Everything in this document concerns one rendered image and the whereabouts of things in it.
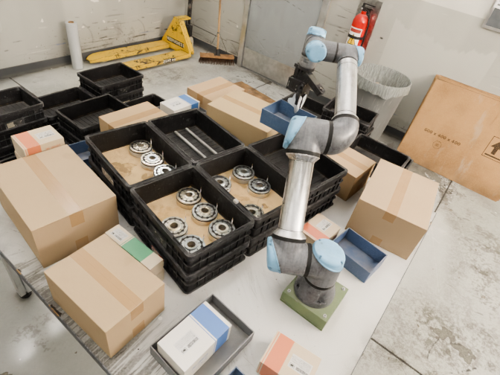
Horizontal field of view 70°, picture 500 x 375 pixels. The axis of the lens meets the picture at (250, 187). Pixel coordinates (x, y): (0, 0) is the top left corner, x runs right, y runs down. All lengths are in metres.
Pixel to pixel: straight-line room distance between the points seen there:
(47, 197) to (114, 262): 0.37
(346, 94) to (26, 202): 1.19
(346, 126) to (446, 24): 2.81
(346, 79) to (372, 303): 0.86
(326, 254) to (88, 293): 0.75
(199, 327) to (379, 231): 0.91
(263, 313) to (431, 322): 1.47
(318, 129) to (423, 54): 2.91
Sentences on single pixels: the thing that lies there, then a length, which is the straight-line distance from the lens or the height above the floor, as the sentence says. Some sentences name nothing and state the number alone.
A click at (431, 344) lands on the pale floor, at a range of 2.51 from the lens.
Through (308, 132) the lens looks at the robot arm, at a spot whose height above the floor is 1.29.
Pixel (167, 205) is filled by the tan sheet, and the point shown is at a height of 0.83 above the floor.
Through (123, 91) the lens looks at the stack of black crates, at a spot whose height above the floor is 0.51.
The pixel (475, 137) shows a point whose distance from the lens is 3.92.
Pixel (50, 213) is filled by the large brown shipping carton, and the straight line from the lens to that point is 1.40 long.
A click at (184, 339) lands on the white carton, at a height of 0.79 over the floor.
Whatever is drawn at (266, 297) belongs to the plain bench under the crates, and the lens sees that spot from 1.40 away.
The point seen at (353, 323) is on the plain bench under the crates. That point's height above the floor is 0.70.
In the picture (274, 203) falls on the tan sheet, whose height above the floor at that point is 0.83.
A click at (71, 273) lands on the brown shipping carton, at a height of 0.86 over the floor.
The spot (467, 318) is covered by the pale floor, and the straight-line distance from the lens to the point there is 2.79.
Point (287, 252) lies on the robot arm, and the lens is 1.19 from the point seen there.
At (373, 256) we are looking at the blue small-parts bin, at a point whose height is 0.72.
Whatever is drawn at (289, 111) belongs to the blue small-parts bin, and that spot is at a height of 1.10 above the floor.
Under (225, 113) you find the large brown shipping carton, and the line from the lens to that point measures 2.00.
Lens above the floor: 1.86
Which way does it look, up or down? 40 degrees down
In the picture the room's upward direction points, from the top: 12 degrees clockwise
